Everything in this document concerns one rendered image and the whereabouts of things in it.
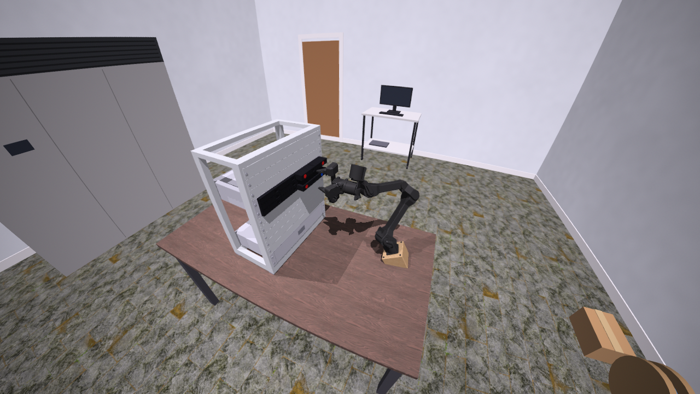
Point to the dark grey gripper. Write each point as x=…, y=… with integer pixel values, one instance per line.
x=331, y=170

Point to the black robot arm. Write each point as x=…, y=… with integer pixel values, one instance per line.
x=384, y=235

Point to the white open-frame rack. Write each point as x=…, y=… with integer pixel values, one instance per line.
x=280, y=175

